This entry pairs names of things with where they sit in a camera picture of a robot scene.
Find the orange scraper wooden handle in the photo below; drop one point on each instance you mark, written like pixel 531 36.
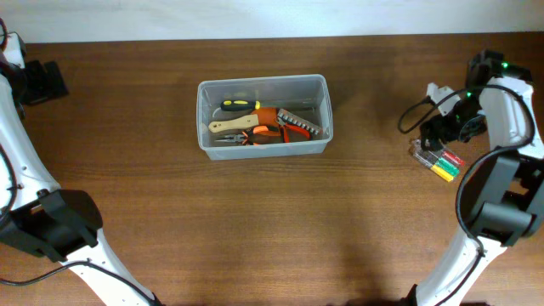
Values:
pixel 265 116

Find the orange black needle nose pliers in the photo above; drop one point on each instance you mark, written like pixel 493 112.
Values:
pixel 246 137

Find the red screwdriver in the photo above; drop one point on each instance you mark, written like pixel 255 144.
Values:
pixel 453 158

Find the clear screwdriver set case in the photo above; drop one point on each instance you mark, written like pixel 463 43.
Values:
pixel 416 149

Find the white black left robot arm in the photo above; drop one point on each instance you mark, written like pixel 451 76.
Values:
pixel 38 216

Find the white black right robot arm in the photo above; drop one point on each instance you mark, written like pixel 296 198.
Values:
pixel 500 197

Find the metal file black yellow handle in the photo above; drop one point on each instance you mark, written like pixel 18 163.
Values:
pixel 252 105

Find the yellow screwdriver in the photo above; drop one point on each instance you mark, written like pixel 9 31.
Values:
pixel 427 161

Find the green screwdriver lower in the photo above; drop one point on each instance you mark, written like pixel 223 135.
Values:
pixel 446 173

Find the small red handled pliers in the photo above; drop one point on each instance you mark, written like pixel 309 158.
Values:
pixel 286 128

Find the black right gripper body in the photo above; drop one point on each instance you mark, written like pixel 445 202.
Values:
pixel 449 126

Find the clear plastic container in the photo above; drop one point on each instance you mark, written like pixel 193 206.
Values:
pixel 278 90

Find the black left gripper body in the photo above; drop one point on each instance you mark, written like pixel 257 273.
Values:
pixel 39 83

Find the green screwdriver upper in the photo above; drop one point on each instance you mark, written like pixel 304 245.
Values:
pixel 450 168

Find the green screwdriver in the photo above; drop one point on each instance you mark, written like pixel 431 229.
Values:
pixel 450 168
pixel 446 173

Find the orange toothed bar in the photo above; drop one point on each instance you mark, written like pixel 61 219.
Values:
pixel 287 118

